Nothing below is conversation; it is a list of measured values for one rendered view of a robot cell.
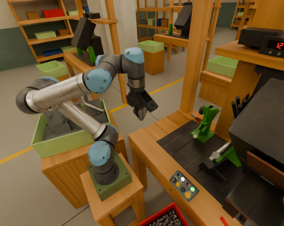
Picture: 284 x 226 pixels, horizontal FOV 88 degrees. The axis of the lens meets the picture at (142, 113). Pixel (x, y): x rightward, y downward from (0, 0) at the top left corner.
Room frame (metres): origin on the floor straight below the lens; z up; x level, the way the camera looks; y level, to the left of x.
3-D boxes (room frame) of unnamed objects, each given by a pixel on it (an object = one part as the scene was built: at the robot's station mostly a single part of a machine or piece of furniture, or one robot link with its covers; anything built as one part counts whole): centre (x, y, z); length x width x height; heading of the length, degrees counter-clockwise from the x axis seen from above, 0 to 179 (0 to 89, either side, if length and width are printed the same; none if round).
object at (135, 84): (0.59, 0.01, 1.49); 0.08 x 0.08 x 0.05
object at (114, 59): (0.59, 0.11, 1.57); 0.11 x 0.11 x 0.08; 81
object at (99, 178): (0.49, 0.24, 0.99); 0.15 x 0.15 x 0.10
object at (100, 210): (0.49, 0.24, 0.83); 0.32 x 0.32 x 0.04; 30
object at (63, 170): (1.01, 0.59, 0.39); 0.68 x 0.52 x 0.79; 112
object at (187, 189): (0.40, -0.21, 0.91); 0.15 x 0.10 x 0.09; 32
